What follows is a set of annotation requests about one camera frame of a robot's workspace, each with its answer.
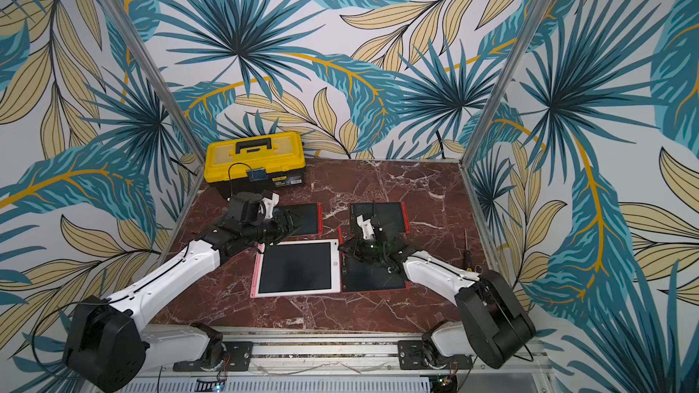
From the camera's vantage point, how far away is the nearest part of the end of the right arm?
2.11 ft

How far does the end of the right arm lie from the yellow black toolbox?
0.41 meters

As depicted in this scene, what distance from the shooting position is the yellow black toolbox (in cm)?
97
